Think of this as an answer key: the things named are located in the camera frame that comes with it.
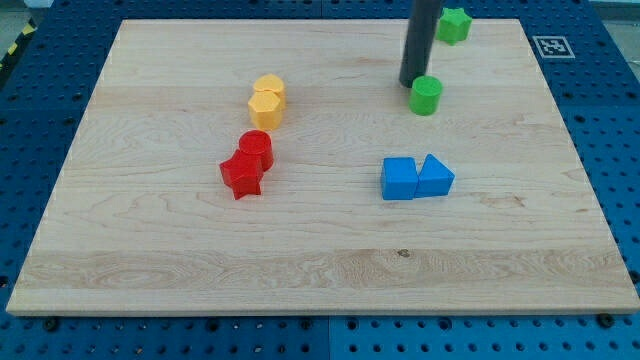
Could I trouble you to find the red cylinder block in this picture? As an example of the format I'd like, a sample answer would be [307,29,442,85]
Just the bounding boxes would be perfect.
[239,130,274,171]

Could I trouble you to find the red star block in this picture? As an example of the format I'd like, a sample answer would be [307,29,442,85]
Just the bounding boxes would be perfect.
[219,150,264,200]

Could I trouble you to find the blue triangle block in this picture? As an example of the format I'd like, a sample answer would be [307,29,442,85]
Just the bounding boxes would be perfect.
[414,154,455,198]

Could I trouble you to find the green star block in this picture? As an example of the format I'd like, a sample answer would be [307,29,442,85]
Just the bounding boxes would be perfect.
[436,8,472,45]

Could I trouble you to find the green cylinder block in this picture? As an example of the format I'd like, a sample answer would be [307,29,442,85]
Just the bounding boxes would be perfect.
[409,75,443,116]

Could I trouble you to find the wooden board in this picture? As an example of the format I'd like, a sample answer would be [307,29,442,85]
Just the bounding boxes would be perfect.
[7,19,639,316]

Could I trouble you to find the yellow hexagon block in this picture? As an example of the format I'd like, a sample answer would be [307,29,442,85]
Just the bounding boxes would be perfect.
[248,91,283,130]

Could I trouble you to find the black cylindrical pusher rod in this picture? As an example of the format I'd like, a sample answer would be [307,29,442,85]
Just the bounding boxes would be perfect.
[399,0,443,88]

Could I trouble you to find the blue cube block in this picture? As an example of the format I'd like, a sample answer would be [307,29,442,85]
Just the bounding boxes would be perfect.
[380,157,418,200]

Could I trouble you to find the white fiducial marker tag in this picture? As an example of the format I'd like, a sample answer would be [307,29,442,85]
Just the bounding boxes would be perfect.
[533,35,575,59]

